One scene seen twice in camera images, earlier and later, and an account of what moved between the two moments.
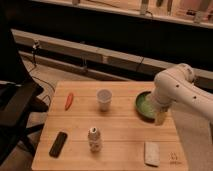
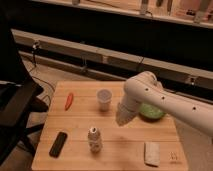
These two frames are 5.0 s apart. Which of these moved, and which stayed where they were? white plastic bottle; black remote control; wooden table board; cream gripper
Moved: cream gripper
Stayed: wooden table board; black remote control; white plastic bottle
